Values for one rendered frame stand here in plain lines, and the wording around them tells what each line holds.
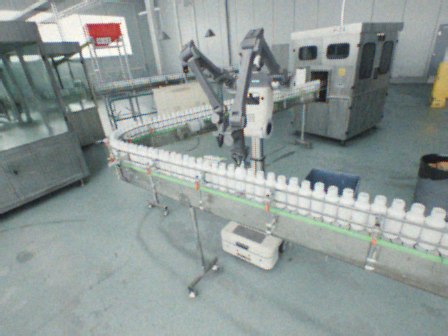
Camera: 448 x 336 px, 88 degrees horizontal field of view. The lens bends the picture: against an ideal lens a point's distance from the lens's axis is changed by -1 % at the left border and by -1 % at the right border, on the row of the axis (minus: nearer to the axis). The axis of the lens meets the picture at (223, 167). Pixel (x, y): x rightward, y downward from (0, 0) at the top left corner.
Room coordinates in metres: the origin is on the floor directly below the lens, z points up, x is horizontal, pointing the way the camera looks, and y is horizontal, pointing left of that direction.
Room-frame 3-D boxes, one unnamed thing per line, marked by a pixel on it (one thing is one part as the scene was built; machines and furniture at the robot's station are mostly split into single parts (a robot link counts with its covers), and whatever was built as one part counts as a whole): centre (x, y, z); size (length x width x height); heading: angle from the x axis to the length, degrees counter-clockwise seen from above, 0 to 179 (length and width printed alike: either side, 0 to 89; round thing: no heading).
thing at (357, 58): (4.96, -2.55, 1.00); 1.60 x 1.30 x 2.00; 124
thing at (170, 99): (5.70, 0.80, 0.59); 1.10 x 0.62 x 1.18; 124
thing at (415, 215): (0.69, -0.71, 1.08); 0.06 x 0.06 x 0.17
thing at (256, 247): (1.82, -0.30, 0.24); 0.68 x 0.53 x 0.41; 142
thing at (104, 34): (7.60, 2.95, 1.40); 0.92 x 0.72 x 2.80; 124
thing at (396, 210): (0.73, -0.66, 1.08); 0.06 x 0.06 x 0.17
